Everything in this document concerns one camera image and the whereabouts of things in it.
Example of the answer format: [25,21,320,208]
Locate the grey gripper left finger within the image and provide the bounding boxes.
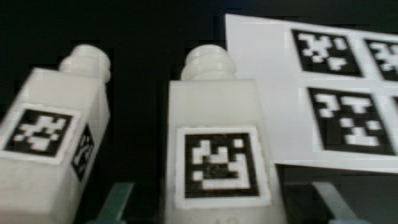
[85,182,135,224]

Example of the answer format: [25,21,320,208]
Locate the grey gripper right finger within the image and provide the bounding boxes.
[313,182,371,224]

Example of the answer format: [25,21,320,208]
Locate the white table leg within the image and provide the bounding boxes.
[163,45,288,224]
[0,45,110,224]

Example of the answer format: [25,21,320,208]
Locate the white marker sheet with tags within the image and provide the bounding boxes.
[226,14,398,174]

